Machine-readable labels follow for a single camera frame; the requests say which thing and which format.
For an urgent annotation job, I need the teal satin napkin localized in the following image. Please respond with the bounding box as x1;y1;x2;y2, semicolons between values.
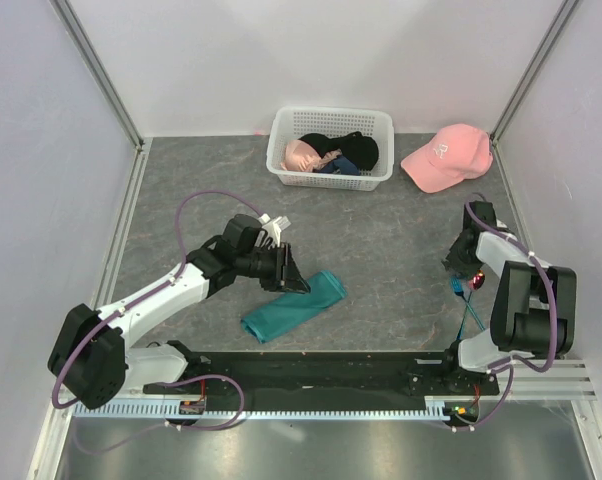
240;270;347;344

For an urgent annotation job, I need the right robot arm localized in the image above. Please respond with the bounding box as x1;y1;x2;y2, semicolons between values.
438;200;577;394

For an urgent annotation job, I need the pink baseball cap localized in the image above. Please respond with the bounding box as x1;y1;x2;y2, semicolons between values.
400;124;493;194

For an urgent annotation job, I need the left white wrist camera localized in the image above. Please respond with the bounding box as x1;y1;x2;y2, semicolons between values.
257;214;291;248

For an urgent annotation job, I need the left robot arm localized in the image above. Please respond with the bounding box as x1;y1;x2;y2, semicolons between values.
47;214;311;409

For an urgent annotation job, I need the white plastic basket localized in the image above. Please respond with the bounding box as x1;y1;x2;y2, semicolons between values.
266;106;394;191

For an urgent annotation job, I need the light blue cable duct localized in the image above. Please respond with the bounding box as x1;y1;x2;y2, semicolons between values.
73;397;451;421

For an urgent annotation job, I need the iridescent pink spoon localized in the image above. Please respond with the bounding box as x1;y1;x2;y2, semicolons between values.
468;270;485;291

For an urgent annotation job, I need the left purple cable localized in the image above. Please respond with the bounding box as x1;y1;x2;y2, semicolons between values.
53;190;267;454

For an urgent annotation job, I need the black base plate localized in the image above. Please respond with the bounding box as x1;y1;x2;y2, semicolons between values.
174;342;499;397

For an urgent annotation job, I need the black garment in basket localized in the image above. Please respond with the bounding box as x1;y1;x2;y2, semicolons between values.
300;131;380;171

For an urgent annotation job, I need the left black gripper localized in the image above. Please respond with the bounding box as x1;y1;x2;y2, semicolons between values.
236;241;310;293

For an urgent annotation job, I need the navy blue garment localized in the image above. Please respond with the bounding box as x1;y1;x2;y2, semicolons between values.
315;155;360;176

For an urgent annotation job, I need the peach satin garment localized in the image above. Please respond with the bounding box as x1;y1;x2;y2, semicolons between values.
280;140;326;173

